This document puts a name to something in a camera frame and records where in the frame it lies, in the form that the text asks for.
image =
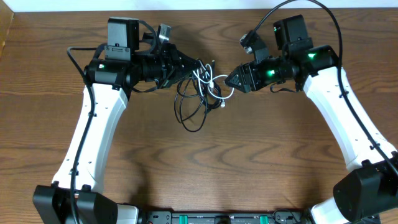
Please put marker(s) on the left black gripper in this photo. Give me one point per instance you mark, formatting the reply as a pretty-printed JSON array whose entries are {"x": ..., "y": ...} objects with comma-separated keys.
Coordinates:
[{"x": 173, "y": 65}]

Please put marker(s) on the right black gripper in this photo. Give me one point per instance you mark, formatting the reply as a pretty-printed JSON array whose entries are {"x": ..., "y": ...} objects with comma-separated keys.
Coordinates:
[{"x": 248, "y": 73}]

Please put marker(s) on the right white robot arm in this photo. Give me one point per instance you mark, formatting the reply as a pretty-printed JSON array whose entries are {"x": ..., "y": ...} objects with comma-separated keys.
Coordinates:
[{"x": 370, "y": 187}]

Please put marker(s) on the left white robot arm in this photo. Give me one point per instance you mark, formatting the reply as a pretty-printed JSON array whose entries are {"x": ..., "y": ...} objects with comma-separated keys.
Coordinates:
[{"x": 128, "y": 57}]

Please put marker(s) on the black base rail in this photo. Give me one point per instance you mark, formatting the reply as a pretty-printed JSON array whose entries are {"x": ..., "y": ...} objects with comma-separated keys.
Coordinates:
[{"x": 282, "y": 216}]

